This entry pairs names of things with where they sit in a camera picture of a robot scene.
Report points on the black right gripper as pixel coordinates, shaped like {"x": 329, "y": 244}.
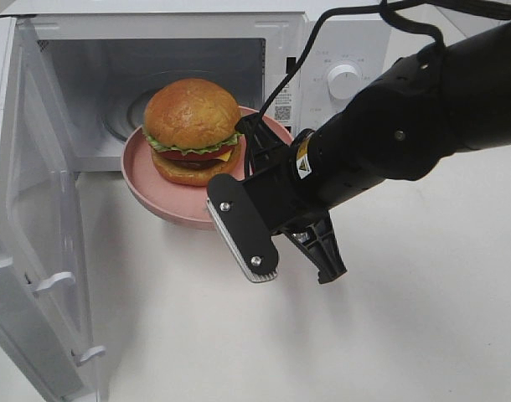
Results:
{"x": 287, "y": 203}

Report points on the pink round plate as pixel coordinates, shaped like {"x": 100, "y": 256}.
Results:
{"x": 176, "y": 203}

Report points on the burger with lettuce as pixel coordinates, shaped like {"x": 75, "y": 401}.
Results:
{"x": 190, "y": 127}

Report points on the white microwave door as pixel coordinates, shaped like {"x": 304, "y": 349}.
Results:
{"x": 45, "y": 320}

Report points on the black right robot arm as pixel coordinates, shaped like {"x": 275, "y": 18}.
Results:
{"x": 427, "y": 106}

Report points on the white warning label sticker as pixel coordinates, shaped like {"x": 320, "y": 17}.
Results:
{"x": 283, "y": 104}

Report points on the upper white power knob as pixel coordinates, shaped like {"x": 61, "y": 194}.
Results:
{"x": 344, "y": 80}

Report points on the glass microwave turntable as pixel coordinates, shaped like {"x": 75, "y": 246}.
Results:
{"x": 123, "y": 111}

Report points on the white microwave oven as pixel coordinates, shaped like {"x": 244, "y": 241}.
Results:
{"x": 99, "y": 47}

